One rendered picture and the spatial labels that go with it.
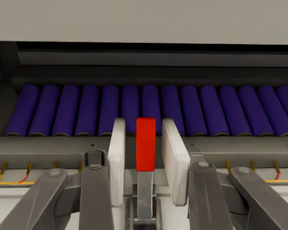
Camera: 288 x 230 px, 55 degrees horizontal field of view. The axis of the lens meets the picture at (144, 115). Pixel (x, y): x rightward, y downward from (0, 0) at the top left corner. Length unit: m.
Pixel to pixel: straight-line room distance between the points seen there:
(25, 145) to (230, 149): 0.17
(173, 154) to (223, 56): 0.18
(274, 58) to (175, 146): 0.20
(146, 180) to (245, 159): 0.10
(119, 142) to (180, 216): 0.09
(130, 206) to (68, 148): 0.07
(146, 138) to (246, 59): 0.18
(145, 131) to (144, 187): 0.04
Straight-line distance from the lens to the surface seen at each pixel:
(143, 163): 0.18
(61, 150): 0.23
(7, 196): 0.25
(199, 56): 0.31
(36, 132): 0.26
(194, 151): 0.17
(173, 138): 0.17
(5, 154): 0.25
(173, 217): 0.23
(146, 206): 0.20
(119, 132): 0.18
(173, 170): 0.16
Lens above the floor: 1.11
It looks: 29 degrees down
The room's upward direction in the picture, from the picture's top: 1 degrees clockwise
